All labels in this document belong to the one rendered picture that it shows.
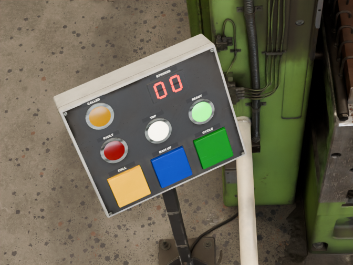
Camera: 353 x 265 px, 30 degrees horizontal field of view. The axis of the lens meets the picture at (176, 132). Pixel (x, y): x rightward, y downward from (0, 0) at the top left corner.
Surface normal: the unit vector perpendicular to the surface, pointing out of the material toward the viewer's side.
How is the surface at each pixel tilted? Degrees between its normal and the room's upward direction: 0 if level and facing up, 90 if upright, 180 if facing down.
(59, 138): 0
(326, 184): 90
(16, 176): 0
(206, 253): 0
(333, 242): 90
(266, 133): 90
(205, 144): 60
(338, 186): 90
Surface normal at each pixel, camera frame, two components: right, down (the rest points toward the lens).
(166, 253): -0.10, -0.50
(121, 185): 0.31, 0.41
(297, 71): 0.00, 0.87
